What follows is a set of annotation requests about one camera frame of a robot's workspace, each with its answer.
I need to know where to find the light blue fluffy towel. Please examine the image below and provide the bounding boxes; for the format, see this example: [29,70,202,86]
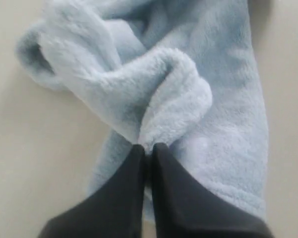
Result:
[16,0,268,218]

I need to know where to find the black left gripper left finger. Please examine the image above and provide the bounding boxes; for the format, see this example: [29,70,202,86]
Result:
[39,145,146,238]

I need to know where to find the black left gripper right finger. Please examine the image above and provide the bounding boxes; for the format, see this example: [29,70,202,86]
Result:
[151,143,273,238]

